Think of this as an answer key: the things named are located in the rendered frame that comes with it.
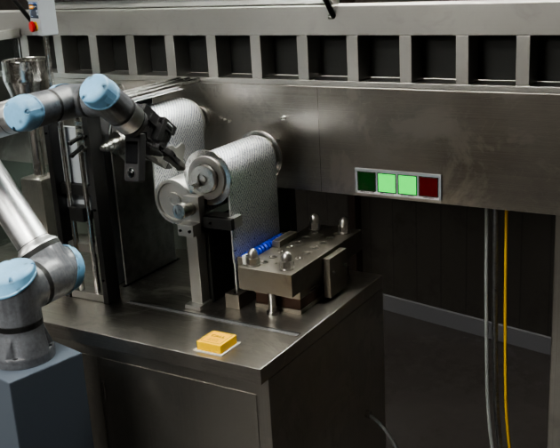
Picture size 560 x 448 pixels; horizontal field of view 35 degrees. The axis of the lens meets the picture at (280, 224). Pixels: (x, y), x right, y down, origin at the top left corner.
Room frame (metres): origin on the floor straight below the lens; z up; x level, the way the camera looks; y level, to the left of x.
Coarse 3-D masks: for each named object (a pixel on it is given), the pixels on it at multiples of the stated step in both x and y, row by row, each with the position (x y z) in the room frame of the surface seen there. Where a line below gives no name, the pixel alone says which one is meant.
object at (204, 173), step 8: (200, 168) 2.24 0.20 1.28; (208, 168) 2.23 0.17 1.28; (192, 176) 2.26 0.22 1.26; (200, 176) 2.25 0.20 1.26; (208, 176) 2.23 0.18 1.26; (216, 176) 2.23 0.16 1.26; (200, 184) 2.25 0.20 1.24; (208, 184) 2.23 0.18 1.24; (216, 184) 2.23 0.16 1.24; (208, 192) 2.24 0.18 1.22
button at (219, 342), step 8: (208, 336) 1.99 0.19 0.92; (216, 336) 1.99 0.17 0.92; (224, 336) 1.98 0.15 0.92; (232, 336) 1.98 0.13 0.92; (200, 344) 1.96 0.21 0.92; (208, 344) 1.95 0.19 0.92; (216, 344) 1.94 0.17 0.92; (224, 344) 1.95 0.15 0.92; (232, 344) 1.97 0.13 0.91; (216, 352) 1.94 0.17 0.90
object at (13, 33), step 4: (12, 28) 3.05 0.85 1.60; (16, 28) 3.04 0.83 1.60; (0, 32) 2.98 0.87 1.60; (4, 32) 2.99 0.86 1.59; (8, 32) 3.00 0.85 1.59; (12, 32) 3.02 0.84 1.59; (16, 32) 3.03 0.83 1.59; (0, 36) 2.97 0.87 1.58; (4, 36) 2.99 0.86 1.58; (8, 36) 3.00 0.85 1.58; (12, 36) 3.02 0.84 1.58; (16, 36) 3.03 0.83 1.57; (0, 40) 2.97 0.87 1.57
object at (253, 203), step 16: (240, 192) 2.27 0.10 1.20; (256, 192) 2.34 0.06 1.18; (272, 192) 2.41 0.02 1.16; (240, 208) 2.27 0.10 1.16; (256, 208) 2.34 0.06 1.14; (272, 208) 2.40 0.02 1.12; (256, 224) 2.33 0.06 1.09; (272, 224) 2.40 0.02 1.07; (240, 240) 2.26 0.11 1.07; (256, 240) 2.33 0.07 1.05
